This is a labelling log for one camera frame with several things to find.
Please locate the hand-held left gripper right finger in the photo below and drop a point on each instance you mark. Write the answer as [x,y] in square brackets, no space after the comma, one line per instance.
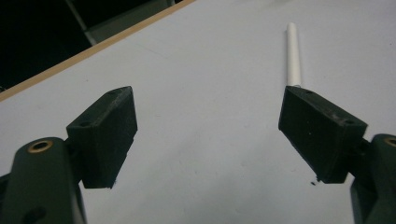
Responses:
[320,137]

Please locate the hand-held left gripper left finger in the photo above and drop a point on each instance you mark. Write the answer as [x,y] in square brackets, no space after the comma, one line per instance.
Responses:
[102,140]

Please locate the white tube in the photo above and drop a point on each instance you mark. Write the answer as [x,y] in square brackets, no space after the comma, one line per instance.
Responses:
[293,56]

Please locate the grey metal stand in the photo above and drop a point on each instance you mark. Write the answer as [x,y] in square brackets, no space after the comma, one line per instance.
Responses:
[102,23]

